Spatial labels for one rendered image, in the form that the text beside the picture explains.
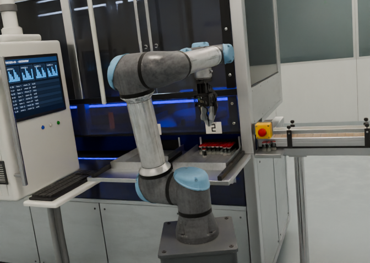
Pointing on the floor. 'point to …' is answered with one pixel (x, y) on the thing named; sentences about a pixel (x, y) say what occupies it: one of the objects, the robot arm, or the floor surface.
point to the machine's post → (246, 120)
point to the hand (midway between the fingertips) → (209, 123)
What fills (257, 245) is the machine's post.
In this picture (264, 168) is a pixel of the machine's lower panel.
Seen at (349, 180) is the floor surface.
